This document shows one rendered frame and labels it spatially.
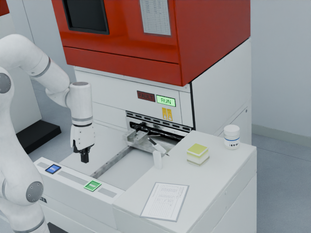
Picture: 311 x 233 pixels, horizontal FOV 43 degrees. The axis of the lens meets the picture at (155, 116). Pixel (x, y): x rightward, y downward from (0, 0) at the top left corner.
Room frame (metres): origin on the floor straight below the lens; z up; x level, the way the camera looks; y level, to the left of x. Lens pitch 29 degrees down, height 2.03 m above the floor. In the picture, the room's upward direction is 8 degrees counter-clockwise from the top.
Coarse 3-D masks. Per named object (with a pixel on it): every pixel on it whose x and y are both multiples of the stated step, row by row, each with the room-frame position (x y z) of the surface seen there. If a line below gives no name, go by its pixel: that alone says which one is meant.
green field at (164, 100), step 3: (159, 96) 1.84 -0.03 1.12; (159, 99) 1.84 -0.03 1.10; (162, 99) 1.83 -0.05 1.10; (165, 99) 1.81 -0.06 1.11; (168, 99) 1.80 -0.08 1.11; (171, 99) 1.79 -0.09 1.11; (159, 102) 1.84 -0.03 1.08; (162, 102) 1.83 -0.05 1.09; (165, 102) 1.82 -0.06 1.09; (168, 102) 1.80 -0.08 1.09; (171, 102) 1.79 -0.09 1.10; (174, 105) 1.78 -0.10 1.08
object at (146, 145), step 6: (132, 138) 1.85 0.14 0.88; (150, 138) 1.83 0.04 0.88; (126, 144) 1.84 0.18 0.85; (132, 144) 1.81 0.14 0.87; (144, 144) 1.78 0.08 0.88; (150, 144) 1.77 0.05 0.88; (162, 144) 1.75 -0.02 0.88; (168, 144) 1.74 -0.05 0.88; (144, 150) 1.76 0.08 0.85; (150, 150) 1.73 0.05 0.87; (156, 150) 1.70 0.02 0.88; (168, 150) 1.69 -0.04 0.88
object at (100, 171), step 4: (124, 148) 1.81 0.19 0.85; (128, 148) 1.81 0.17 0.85; (132, 148) 1.83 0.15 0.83; (120, 152) 1.78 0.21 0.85; (124, 152) 1.78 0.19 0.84; (128, 152) 1.81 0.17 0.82; (116, 156) 1.74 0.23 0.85; (120, 156) 1.76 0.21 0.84; (112, 160) 1.71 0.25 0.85; (116, 160) 1.73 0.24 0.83; (104, 164) 1.69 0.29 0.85; (108, 164) 1.69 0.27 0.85; (112, 164) 1.71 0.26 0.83; (100, 168) 1.66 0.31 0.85; (104, 168) 1.66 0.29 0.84; (108, 168) 1.68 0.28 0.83; (96, 172) 1.63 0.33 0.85; (100, 172) 1.64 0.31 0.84; (104, 172) 1.66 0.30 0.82; (92, 176) 1.60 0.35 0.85; (96, 176) 1.61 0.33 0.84
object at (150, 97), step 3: (138, 93) 1.93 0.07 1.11; (141, 93) 1.92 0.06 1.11; (144, 93) 1.90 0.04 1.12; (147, 93) 1.89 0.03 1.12; (138, 96) 1.93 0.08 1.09; (141, 96) 1.92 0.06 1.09; (144, 96) 1.90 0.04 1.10; (147, 96) 1.89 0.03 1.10; (150, 96) 1.88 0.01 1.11; (153, 96) 1.86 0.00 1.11; (147, 99) 1.89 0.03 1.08; (150, 99) 1.88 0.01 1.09; (153, 99) 1.87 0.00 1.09
